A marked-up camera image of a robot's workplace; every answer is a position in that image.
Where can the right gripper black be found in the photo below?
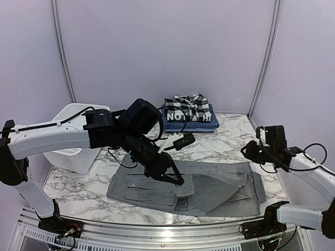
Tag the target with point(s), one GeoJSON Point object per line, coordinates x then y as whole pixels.
{"type": "Point", "coordinates": [249, 153]}

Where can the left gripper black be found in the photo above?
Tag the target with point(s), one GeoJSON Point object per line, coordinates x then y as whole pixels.
{"type": "Point", "coordinates": [158, 167]}

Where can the grey long sleeve shirt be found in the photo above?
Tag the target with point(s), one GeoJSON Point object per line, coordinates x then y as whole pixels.
{"type": "Point", "coordinates": [209, 189]}

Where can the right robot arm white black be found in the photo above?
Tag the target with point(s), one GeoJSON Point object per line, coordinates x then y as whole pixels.
{"type": "Point", "coordinates": [314, 174]}

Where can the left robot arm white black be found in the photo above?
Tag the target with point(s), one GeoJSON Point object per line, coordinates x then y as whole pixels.
{"type": "Point", "coordinates": [90, 128]}

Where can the blue checked folded shirt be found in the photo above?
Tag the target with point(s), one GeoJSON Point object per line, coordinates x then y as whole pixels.
{"type": "Point", "coordinates": [191, 126]}

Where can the black shirt white letters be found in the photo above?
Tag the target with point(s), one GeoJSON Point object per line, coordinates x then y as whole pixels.
{"type": "Point", "coordinates": [178, 116]}

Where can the black white plaid shirt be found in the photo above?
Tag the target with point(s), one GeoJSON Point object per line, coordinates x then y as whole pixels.
{"type": "Point", "coordinates": [193, 103]}

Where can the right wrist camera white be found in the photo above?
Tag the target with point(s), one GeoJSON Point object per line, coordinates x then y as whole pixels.
{"type": "Point", "coordinates": [261, 135]}

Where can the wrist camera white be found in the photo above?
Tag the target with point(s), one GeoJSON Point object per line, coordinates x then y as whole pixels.
{"type": "Point", "coordinates": [176, 141]}
{"type": "Point", "coordinates": [261, 135]}

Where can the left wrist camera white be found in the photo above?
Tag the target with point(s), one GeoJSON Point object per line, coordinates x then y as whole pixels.
{"type": "Point", "coordinates": [176, 141]}

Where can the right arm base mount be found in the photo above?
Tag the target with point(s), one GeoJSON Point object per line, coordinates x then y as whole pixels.
{"type": "Point", "coordinates": [267, 226]}

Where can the aluminium frame rail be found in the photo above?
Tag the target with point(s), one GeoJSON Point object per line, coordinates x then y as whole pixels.
{"type": "Point", "coordinates": [113, 236]}

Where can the right wall aluminium profile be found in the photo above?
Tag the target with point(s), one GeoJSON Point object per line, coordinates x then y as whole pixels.
{"type": "Point", "coordinates": [267, 57]}

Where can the wall aluminium profile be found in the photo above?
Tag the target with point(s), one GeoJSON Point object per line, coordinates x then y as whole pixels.
{"type": "Point", "coordinates": [267, 57]}
{"type": "Point", "coordinates": [61, 50]}

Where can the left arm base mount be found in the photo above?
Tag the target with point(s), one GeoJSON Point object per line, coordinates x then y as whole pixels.
{"type": "Point", "coordinates": [57, 224]}

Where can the left wall aluminium profile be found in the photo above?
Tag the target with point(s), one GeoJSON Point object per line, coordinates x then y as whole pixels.
{"type": "Point", "coordinates": [61, 50]}

